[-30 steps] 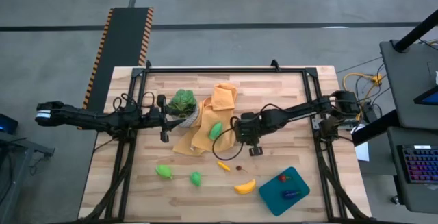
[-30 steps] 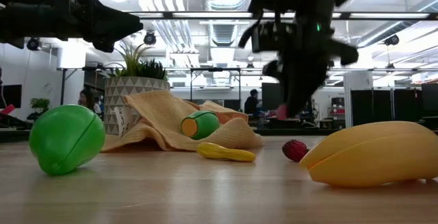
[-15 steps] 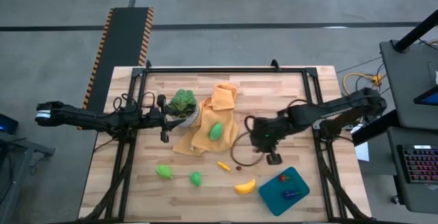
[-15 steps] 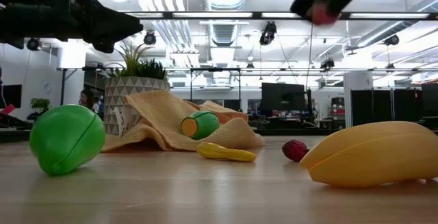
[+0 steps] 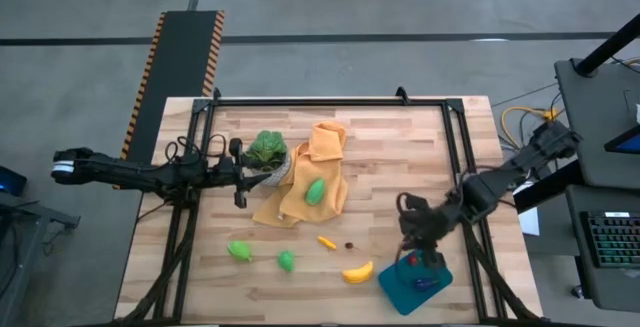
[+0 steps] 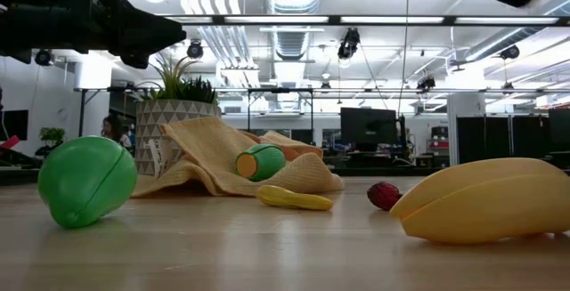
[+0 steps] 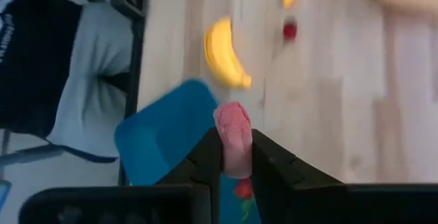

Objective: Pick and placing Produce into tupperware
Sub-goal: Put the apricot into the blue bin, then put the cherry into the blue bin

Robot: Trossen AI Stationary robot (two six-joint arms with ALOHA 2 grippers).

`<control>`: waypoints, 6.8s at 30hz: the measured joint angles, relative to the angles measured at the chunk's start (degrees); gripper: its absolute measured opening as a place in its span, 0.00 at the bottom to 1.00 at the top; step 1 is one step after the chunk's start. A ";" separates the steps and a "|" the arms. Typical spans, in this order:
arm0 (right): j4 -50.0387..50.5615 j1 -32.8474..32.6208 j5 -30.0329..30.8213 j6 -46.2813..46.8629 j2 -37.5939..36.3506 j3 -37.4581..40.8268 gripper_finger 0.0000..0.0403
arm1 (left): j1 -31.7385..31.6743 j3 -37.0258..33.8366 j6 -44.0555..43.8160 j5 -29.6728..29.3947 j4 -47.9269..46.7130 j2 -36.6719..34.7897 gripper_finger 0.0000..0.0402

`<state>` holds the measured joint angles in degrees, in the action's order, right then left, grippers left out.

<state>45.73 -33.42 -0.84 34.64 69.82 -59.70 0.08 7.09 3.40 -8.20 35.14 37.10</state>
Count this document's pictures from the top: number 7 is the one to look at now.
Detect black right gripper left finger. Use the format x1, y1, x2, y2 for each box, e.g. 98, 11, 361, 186
155, 127, 225, 187

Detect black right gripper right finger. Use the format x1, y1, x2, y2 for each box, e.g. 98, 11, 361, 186
251, 128, 345, 224

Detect pink toy fruit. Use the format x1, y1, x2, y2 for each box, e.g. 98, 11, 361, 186
212, 101, 254, 179

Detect red toy strawberry green leaves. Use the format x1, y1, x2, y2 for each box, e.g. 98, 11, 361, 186
234, 177, 255, 222

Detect large yellow toy banana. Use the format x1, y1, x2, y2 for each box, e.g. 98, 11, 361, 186
204, 16, 253, 90

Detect dark red toy berry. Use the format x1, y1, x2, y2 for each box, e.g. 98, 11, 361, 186
282, 20, 298, 42

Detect blue plastic tupperware container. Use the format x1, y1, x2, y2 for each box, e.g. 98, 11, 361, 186
114, 78, 263, 224

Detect person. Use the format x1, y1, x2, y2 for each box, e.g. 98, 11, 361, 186
0, 0, 138, 165

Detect black metal rig frame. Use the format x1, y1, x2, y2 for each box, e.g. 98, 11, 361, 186
118, 16, 146, 187

